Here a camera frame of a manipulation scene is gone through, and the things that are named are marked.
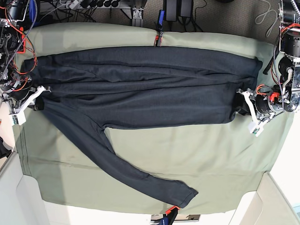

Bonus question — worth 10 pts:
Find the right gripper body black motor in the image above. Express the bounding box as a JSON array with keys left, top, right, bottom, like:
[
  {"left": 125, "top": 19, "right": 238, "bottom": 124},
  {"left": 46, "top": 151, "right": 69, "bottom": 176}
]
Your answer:
[{"left": 0, "top": 79, "right": 51, "bottom": 113}]

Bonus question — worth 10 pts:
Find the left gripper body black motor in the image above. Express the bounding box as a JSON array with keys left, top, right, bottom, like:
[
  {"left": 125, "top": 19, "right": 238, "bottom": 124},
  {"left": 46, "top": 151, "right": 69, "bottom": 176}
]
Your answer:
[{"left": 235, "top": 84, "right": 300, "bottom": 122}]

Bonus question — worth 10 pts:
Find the dark navy long-sleeve T-shirt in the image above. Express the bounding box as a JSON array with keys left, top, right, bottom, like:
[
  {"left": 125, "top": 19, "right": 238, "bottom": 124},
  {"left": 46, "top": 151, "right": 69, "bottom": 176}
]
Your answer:
[{"left": 21, "top": 46, "right": 263, "bottom": 208}]

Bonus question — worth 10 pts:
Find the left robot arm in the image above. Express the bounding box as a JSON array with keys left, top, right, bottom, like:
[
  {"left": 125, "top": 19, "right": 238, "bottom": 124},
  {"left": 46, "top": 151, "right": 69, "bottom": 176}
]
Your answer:
[{"left": 234, "top": 0, "right": 300, "bottom": 125}]

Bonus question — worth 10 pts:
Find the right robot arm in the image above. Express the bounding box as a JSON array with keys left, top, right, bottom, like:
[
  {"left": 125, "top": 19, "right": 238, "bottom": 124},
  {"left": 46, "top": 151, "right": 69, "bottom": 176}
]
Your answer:
[{"left": 0, "top": 0, "right": 40, "bottom": 113}]

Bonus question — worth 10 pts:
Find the sage green table cloth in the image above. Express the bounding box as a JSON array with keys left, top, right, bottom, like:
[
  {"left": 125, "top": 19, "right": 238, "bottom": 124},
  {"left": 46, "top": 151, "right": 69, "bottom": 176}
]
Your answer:
[{"left": 1, "top": 22, "right": 297, "bottom": 215}]

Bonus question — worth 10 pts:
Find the black object left edge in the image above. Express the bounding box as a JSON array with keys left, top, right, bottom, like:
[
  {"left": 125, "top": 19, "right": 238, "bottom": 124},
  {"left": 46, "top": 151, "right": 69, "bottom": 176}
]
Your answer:
[{"left": 0, "top": 137, "right": 12, "bottom": 159}]

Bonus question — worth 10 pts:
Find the orange clamp top left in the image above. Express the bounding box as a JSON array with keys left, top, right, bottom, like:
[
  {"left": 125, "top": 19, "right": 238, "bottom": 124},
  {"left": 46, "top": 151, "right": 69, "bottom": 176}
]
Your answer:
[{"left": 17, "top": 27, "right": 26, "bottom": 54}]

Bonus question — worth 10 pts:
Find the white power strip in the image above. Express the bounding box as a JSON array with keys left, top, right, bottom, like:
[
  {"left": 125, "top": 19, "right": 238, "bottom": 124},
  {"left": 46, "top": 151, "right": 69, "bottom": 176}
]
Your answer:
[{"left": 54, "top": 0, "right": 81, "bottom": 10}]

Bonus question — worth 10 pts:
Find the blue orange clamp top centre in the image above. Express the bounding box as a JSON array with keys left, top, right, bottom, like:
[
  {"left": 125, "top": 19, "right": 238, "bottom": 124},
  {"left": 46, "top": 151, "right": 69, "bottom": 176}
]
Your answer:
[{"left": 154, "top": 10, "right": 165, "bottom": 47}]

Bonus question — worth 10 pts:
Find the orange black clamp bottom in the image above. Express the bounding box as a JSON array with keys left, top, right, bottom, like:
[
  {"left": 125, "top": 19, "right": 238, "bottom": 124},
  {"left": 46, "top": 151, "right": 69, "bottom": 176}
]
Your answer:
[{"left": 158, "top": 206, "right": 180, "bottom": 225}]

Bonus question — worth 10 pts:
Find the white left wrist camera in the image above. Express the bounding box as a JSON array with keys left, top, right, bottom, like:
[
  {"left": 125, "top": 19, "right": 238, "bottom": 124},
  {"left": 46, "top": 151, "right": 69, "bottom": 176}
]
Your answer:
[{"left": 248, "top": 121, "right": 264, "bottom": 137}]

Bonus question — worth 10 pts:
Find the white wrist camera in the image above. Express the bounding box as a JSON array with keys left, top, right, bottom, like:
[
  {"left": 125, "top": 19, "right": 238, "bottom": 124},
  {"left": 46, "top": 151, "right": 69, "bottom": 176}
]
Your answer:
[
  {"left": 9, "top": 112, "right": 26, "bottom": 126},
  {"left": 248, "top": 121, "right": 264, "bottom": 137}
]

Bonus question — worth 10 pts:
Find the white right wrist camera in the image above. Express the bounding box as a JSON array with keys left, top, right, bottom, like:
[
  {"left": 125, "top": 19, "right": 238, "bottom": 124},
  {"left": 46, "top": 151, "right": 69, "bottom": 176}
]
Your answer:
[{"left": 9, "top": 112, "right": 26, "bottom": 126}]

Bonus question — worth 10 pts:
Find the metal table leg bracket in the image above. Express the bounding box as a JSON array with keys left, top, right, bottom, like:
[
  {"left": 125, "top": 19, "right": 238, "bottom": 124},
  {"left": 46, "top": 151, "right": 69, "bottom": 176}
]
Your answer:
[{"left": 131, "top": 7, "right": 144, "bottom": 27}]

